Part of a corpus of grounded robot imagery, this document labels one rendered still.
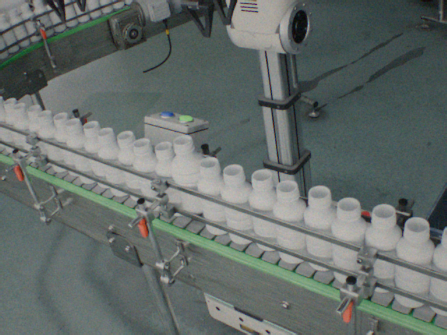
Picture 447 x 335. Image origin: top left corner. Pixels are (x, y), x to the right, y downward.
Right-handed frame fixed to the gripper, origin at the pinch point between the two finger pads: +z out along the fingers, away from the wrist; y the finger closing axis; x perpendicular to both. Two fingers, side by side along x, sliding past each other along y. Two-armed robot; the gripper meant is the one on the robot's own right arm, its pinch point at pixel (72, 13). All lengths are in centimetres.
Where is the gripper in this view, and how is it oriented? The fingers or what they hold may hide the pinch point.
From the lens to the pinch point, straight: 141.1
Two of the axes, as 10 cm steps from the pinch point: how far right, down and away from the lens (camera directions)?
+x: 7.9, 2.4, -5.6
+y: -5.9, 5.4, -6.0
